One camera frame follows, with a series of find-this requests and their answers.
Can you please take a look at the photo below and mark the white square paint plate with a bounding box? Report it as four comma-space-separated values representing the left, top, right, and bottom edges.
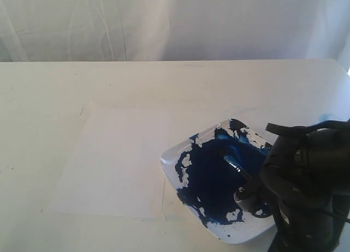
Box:
160, 119, 275, 244

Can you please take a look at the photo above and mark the black paintbrush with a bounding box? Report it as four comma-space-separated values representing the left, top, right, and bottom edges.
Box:
214, 147, 266, 182

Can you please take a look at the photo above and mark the white paper sheet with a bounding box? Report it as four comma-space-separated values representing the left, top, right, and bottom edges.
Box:
49, 108, 171, 219

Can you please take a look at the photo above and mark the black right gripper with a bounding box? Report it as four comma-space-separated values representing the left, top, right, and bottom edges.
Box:
234, 123, 349, 251

